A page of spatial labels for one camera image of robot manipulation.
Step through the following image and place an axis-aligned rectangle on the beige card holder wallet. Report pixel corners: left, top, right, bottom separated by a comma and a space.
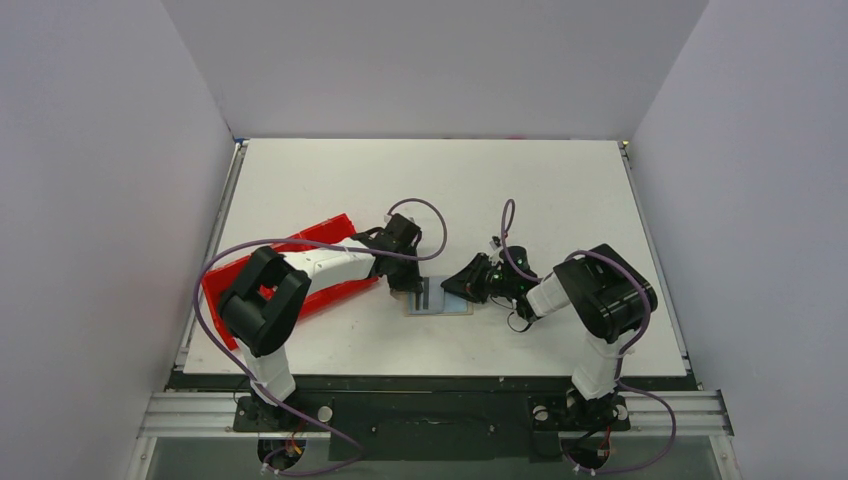
391, 276, 474, 317

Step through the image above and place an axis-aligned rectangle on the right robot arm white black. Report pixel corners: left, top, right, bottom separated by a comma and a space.
441, 244, 658, 427

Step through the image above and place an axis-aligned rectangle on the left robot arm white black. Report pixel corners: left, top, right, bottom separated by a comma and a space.
216, 214, 422, 430

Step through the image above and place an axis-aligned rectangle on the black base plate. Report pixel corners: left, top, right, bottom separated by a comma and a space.
232, 392, 631, 463

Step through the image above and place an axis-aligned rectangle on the aluminium frame rail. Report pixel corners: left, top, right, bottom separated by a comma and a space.
138, 391, 733, 439

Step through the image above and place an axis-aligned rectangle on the purple cable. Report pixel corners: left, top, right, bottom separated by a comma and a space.
192, 197, 449, 478
498, 198, 677, 477

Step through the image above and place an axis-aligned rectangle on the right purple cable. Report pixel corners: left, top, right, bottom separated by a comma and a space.
498, 198, 677, 477

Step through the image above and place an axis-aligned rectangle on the red plastic bin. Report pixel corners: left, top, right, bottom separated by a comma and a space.
200, 213, 378, 357

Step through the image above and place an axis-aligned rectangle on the white striped credit card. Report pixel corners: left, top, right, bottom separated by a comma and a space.
407, 276, 446, 316

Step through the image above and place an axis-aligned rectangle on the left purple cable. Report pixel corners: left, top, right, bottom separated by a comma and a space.
192, 197, 449, 478

